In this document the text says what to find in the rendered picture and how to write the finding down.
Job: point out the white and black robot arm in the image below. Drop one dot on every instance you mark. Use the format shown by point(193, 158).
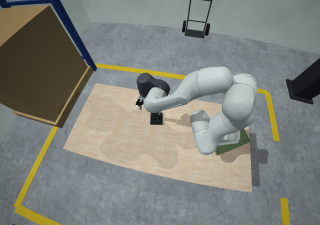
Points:
point(223, 128)

